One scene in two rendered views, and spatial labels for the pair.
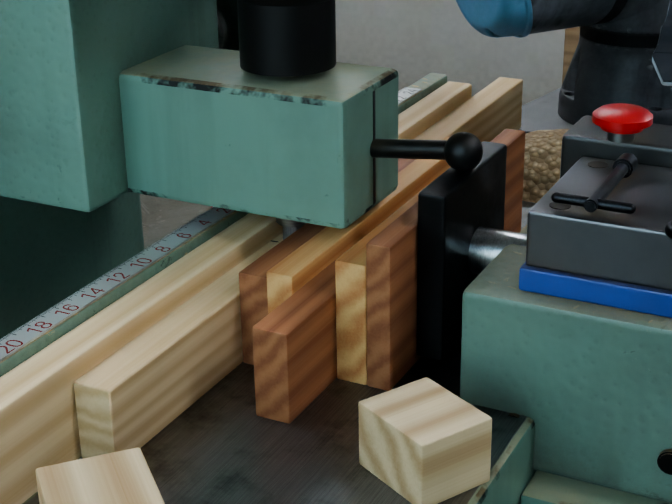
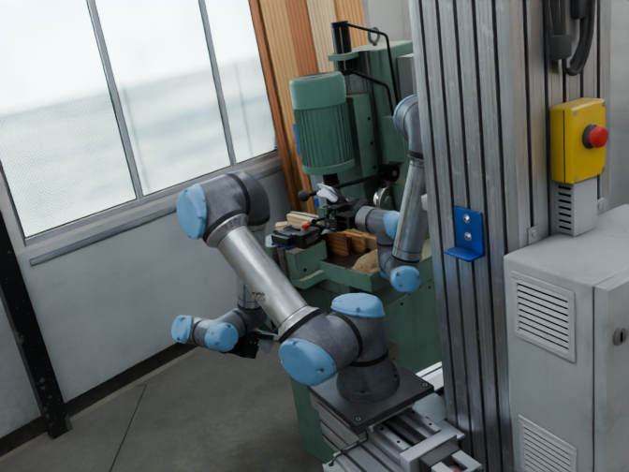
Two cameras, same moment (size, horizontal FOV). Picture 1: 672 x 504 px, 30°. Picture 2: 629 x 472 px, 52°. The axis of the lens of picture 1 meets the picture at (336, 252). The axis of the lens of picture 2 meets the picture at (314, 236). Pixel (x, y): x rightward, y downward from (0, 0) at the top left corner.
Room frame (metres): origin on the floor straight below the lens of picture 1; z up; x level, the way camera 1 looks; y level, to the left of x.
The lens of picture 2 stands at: (1.43, -1.94, 1.69)
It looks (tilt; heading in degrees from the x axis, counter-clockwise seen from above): 20 degrees down; 114
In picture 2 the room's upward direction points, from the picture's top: 9 degrees counter-clockwise
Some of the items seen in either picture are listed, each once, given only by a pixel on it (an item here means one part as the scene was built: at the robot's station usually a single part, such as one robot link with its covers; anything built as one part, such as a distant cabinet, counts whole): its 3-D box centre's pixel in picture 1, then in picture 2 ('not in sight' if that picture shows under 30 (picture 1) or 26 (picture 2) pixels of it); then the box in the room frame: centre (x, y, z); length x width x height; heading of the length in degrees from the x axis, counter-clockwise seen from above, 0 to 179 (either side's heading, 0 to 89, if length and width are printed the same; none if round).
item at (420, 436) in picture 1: (424, 441); not in sight; (0.47, -0.04, 0.92); 0.05 x 0.04 x 0.03; 34
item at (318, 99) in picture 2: not in sight; (322, 123); (0.65, 0.02, 1.32); 0.18 x 0.18 x 0.31
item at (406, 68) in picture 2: not in sight; (415, 78); (0.92, 0.24, 1.40); 0.10 x 0.06 x 0.16; 63
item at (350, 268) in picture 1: (412, 267); not in sight; (0.62, -0.04, 0.93); 0.15 x 0.02 x 0.07; 153
